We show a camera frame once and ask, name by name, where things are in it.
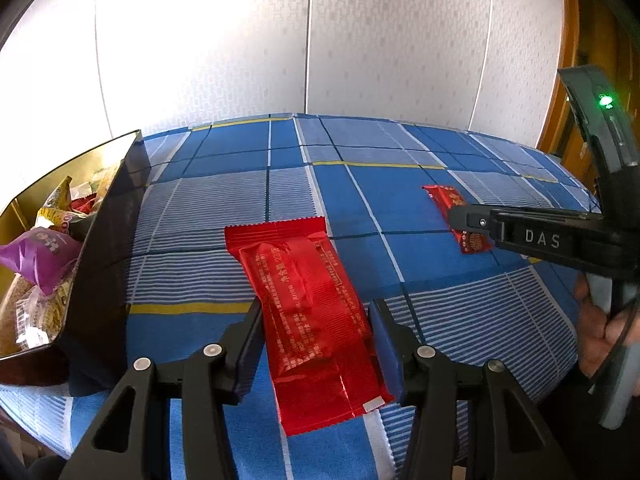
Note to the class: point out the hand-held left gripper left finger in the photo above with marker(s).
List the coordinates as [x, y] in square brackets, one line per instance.
[250, 355]

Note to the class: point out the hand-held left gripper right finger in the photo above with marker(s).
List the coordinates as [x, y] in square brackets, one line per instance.
[387, 355]

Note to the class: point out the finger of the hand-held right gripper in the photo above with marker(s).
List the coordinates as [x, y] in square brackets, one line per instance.
[472, 225]

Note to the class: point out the small red printed packet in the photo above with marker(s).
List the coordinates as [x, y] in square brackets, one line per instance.
[447, 200]

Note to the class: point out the large red snack packet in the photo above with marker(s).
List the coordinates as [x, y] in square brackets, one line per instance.
[305, 310]

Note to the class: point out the gold tin box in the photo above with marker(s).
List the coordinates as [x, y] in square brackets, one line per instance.
[110, 260]

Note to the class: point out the clear nut snack packet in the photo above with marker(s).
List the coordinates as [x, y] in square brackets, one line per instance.
[47, 310]

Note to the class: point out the purple snack packet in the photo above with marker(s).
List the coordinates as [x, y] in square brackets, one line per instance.
[40, 255]

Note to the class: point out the yellow snack packet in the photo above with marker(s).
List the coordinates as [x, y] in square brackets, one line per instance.
[57, 202]

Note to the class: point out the person's right hand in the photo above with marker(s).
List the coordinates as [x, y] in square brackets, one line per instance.
[592, 335]

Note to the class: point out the blue plaid tablecloth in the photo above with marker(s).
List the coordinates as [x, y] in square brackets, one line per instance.
[390, 175]

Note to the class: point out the person's dark trousers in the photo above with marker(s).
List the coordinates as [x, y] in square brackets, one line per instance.
[600, 450]

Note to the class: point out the wooden door frame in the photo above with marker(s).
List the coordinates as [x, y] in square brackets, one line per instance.
[590, 20]

